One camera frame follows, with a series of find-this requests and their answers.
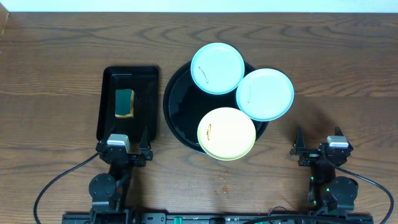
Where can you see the rectangular black tray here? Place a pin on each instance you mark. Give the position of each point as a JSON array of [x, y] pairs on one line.
[[144, 81]]

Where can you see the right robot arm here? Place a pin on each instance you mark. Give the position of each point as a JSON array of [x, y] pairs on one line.
[[328, 194]]

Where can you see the round black tray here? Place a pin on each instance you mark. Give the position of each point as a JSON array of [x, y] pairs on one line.
[[185, 104]]

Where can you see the light blue plate top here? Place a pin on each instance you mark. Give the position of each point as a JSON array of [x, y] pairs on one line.
[[217, 68]]

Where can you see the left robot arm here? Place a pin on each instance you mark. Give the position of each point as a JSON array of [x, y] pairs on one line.
[[109, 190]]

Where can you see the yellow plate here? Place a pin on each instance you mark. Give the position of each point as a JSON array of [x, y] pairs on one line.
[[226, 134]]

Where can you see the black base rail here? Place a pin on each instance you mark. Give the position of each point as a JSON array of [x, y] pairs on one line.
[[162, 218]]

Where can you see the green yellow sponge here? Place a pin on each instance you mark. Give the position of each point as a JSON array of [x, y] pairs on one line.
[[124, 104]]

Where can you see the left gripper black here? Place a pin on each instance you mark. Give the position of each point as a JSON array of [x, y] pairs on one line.
[[130, 156]]

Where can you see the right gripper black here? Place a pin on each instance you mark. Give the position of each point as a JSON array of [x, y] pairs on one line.
[[298, 148]]

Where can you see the light blue plate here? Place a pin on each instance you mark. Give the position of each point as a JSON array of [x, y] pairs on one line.
[[265, 94], [217, 68]]

